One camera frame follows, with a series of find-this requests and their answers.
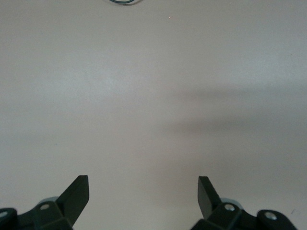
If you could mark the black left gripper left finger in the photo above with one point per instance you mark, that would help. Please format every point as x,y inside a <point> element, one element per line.
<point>74,201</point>

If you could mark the brown paper table cover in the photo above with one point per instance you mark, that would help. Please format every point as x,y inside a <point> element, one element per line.
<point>120,95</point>

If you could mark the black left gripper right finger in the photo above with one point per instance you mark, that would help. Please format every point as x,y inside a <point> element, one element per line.
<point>208,203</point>

